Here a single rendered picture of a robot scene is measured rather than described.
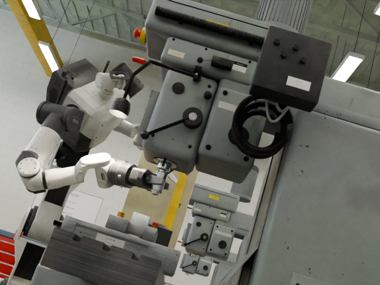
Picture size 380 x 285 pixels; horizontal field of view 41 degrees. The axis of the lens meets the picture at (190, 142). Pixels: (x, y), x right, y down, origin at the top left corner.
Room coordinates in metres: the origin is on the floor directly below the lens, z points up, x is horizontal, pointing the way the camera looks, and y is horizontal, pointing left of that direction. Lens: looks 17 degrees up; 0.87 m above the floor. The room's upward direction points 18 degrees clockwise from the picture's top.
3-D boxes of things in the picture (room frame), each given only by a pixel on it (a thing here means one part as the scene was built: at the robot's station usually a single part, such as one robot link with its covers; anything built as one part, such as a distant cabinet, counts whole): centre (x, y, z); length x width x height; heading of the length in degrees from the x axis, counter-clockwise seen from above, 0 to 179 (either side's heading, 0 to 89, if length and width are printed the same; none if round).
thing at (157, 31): (1.71, 0.05, 1.81); 0.47 x 0.26 x 0.16; 87
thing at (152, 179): (1.69, 0.08, 1.23); 0.06 x 0.02 x 0.03; 64
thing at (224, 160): (1.70, -0.13, 1.47); 0.24 x 0.19 x 0.26; 177
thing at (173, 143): (1.71, 0.06, 1.47); 0.21 x 0.19 x 0.32; 177
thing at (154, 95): (1.72, 0.17, 1.45); 0.04 x 0.04 x 0.21; 87
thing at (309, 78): (1.36, -0.22, 1.62); 0.20 x 0.09 x 0.21; 87
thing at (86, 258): (1.67, 0.06, 0.90); 1.24 x 0.23 x 0.08; 177
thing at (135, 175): (1.75, 0.14, 1.23); 0.13 x 0.12 x 0.10; 154
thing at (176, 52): (1.71, 0.02, 1.68); 0.34 x 0.24 x 0.10; 87
